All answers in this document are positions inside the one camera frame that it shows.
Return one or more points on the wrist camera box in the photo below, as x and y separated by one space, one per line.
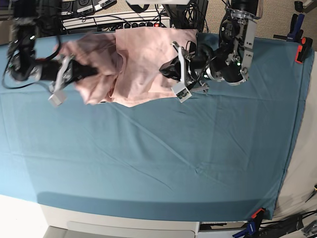
57 98
181 92

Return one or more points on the teal table cloth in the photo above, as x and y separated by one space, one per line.
219 156

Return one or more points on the orange black clamp right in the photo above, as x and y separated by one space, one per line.
305 45

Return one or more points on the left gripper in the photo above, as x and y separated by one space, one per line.
196 63

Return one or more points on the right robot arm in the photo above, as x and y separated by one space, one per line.
32 19

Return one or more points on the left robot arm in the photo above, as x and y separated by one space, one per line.
230 62

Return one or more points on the blue clamp top right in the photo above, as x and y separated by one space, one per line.
295 33

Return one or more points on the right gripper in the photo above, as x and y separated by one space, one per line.
50 73

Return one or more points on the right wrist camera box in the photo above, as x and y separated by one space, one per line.
57 98

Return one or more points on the pink T-shirt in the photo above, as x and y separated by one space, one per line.
128 63

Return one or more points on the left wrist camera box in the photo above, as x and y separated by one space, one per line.
181 92

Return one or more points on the black power strip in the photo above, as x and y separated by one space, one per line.
124 25

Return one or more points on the orange blue clamp bottom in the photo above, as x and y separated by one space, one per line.
253 225

